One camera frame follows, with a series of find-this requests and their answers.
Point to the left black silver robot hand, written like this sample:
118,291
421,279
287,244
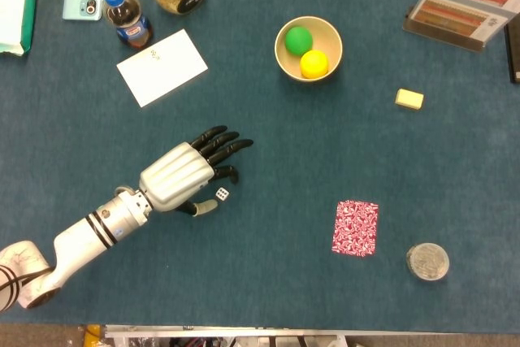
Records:
178,174

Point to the white die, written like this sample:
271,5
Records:
222,193

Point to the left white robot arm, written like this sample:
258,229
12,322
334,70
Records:
81,237

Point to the blue felt table cloth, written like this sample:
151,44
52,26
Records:
284,160

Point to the white paper card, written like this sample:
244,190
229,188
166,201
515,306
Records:
162,67

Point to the beige bowl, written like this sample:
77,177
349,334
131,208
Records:
290,66

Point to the cola bottle with blue cap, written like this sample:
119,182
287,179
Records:
129,18

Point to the yellow ball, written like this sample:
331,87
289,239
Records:
314,64

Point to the green ball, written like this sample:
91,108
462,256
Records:
298,40

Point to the yellow object under table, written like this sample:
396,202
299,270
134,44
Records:
92,335

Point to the red patterned playing card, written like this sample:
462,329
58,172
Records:
355,228

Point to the green wet wipes pack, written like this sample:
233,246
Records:
14,1

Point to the pale yellow eraser block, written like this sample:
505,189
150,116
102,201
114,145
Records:
409,99

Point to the acrylic photo display stand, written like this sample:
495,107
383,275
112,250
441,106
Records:
459,1

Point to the black rectangular bar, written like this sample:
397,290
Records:
513,54

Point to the white metal robot base frame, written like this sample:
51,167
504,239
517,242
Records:
227,335

